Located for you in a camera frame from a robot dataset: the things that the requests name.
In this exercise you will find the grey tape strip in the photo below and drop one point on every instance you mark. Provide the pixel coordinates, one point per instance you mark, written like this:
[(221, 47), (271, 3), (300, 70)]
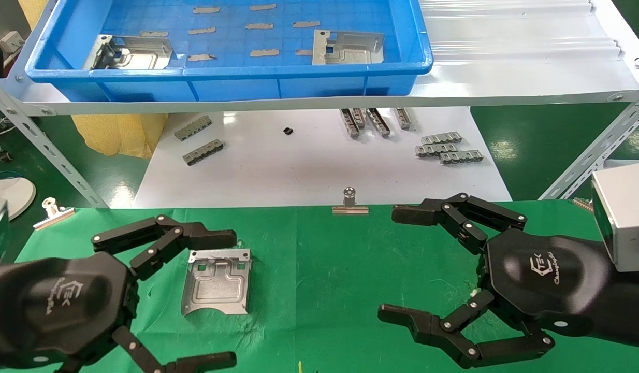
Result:
[(304, 52), (154, 34), (201, 57), (259, 26), (202, 30), (262, 7), (264, 52), (206, 10), (305, 24)]

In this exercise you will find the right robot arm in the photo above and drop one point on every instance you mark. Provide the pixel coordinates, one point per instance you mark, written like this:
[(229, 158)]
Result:
[(630, 305)]

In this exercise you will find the grey electrical box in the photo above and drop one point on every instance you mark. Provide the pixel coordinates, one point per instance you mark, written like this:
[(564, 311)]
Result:
[(11, 41)]

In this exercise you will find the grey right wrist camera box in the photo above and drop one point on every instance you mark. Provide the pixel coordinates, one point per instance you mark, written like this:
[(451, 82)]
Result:
[(630, 207)]

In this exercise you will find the black caster wheel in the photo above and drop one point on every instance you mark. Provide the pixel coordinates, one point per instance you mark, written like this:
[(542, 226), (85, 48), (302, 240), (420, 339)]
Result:
[(4, 156)]

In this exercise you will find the grey toothed metal bar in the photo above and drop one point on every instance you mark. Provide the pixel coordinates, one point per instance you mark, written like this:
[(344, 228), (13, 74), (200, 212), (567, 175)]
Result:
[(462, 157), (193, 128), (203, 152), (441, 138), (436, 150)]

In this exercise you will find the white round stand base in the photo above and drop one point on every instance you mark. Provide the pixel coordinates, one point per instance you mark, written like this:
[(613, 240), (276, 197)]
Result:
[(11, 194)]

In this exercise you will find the silver sheet metal plate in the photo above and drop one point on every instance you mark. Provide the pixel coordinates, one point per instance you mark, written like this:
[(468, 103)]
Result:
[(216, 285), (138, 58), (350, 54)]

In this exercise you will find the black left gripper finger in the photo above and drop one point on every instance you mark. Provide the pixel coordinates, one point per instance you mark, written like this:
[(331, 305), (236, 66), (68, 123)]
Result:
[(200, 362)]

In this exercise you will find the green table cloth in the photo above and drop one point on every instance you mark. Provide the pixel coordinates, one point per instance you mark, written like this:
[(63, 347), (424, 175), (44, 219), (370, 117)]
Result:
[(324, 290)]

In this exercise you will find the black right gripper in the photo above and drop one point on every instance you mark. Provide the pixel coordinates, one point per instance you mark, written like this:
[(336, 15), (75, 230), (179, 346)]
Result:
[(547, 274)]

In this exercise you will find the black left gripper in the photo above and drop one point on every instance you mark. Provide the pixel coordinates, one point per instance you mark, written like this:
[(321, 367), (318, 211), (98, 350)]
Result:
[(55, 305)]

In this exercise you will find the white metal shelf rack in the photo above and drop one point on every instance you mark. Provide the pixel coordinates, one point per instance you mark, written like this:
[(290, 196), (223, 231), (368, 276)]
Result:
[(506, 77)]

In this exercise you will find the grey metal channel part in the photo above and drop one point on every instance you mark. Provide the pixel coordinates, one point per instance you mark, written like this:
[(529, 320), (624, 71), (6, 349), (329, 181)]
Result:
[(378, 122), (403, 118), (359, 117), (349, 124)]

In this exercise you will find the blue plastic bin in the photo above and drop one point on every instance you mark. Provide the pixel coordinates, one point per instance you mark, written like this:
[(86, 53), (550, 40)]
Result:
[(236, 83)]

